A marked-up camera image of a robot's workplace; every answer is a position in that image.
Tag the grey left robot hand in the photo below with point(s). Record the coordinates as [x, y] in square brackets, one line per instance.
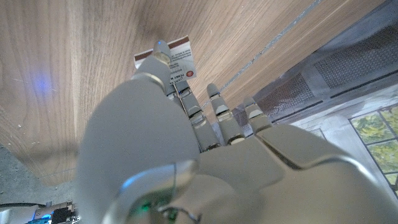
[217, 180]

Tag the white box of matches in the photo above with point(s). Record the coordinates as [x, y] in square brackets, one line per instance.
[183, 62]

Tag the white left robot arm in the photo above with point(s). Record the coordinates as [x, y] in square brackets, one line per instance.
[9, 216]

